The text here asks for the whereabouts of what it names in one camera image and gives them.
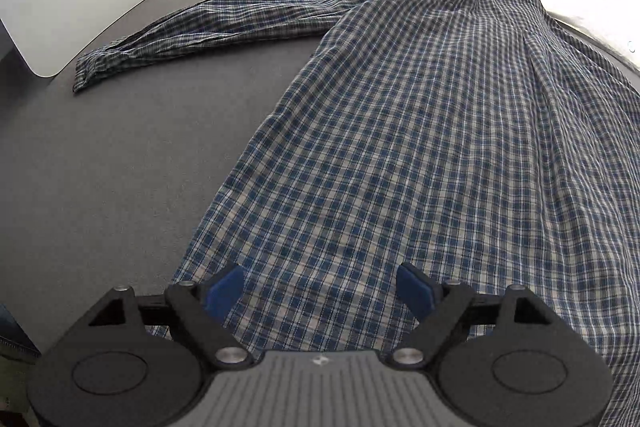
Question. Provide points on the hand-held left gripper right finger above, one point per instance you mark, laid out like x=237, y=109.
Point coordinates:
x=415, y=292

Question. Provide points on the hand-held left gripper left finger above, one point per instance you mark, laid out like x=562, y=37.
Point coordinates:
x=225, y=294

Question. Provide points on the blue plaid shirt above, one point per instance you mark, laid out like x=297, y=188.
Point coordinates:
x=400, y=132

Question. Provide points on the blue denim cloth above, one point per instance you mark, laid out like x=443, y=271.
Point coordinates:
x=15, y=332

